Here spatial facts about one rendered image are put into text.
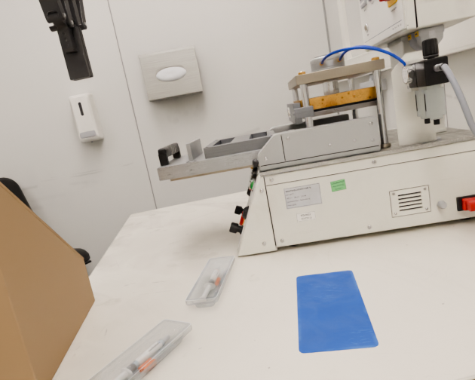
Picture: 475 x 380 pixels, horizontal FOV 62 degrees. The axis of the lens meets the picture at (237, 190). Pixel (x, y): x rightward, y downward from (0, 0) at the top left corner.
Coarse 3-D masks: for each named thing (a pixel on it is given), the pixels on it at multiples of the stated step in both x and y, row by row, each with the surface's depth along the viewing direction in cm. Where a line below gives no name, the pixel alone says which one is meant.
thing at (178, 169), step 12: (192, 144) 96; (192, 156) 93; (204, 156) 97; (228, 156) 89; (240, 156) 89; (252, 156) 89; (168, 168) 90; (180, 168) 90; (192, 168) 90; (204, 168) 90; (216, 168) 90; (228, 168) 89; (240, 168) 91
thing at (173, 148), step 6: (174, 144) 104; (162, 150) 93; (168, 150) 96; (174, 150) 102; (162, 156) 93; (168, 156) 96; (174, 156) 107; (180, 156) 107; (162, 162) 94; (168, 162) 94
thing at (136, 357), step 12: (168, 324) 60; (180, 324) 59; (144, 336) 58; (156, 336) 57; (168, 336) 57; (132, 348) 55; (144, 348) 55; (156, 348) 54; (120, 360) 53; (132, 360) 52; (144, 360) 52; (108, 372) 51; (120, 372) 50; (132, 372) 50
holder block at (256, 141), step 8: (240, 136) 105; (248, 136) 99; (256, 136) 107; (264, 136) 89; (216, 144) 99; (224, 144) 90; (232, 144) 89; (240, 144) 89; (248, 144) 89; (256, 144) 89; (264, 144) 89; (208, 152) 90; (216, 152) 90; (224, 152) 90; (232, 152) 90; (240, 152) 90
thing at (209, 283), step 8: (232, 256) 83; (208, 264) 81; (216, 264) 80; (224, 264) 80; (208, 272) 77; (216, 272) 76; (224, 272) 75; (200, 280) 74; (208, 280) 73; (216, 280) 72; (192, 288) 71; (200, 288) 70; (208, 288) 70; (216, 288) 69; (192, 296) 68; (200, 296) 67; (208, 296) 67
